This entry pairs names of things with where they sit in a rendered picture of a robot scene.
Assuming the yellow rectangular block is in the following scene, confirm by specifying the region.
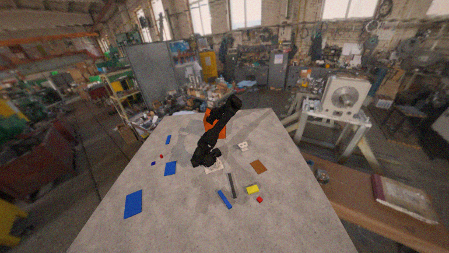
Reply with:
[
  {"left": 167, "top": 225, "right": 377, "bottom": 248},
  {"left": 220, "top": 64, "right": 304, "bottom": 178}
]
[{"left": 246, "top": 185, "right": 259, "bottom": 195}]

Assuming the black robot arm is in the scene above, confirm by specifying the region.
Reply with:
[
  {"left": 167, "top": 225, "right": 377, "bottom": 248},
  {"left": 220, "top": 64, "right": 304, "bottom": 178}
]
[{"left": 192, "top": 95, "right": 242, "bottom": 167}]

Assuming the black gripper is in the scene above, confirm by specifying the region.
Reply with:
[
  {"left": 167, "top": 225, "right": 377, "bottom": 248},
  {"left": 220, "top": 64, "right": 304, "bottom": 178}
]
[{"left": 190, "top": 148, "right": 222, "bottom": 168}]

